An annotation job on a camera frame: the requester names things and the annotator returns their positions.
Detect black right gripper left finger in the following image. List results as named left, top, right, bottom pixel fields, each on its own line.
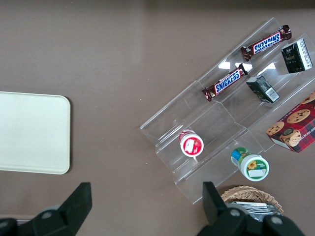
left=0, top=182, right=93, bottom=236

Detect silver foil wrapped sandwich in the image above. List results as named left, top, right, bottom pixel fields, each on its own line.
left=227, top=201, right=281, bottom=222

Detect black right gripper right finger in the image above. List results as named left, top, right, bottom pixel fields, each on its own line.
left=195, top=181, right=306, bottom=236

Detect dark green drink carton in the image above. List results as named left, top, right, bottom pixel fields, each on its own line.
left=281, top=38, right=314, bottom=74
left=246, top=75, right=281, bottom=104

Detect clear acrylic stepped display stand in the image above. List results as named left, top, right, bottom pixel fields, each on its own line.
left=139, top=17, right=315, bottom=205

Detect red lidded yogurt cup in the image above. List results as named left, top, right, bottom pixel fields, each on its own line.
left=179, top=129, right=205, bottom=157

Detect cream plastic tray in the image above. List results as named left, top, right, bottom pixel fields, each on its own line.
left=0, top=91, right=71, bottom=175

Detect woven wicker basket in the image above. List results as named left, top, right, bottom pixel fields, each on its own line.
left=220, top=185, right=284, bottom=215

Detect Snickers chocolate bar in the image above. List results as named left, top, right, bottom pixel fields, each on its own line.
left=201, top=62, right=249, bottom=102
left=240, top=25, right=293, bottom=62

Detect green lidded yogurt cup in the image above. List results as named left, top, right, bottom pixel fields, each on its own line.
left=230, top=147, right=270, bottom=182

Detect red tartan cookie box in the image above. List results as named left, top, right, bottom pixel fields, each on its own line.
left=266, top=90, right=315, bottom=153

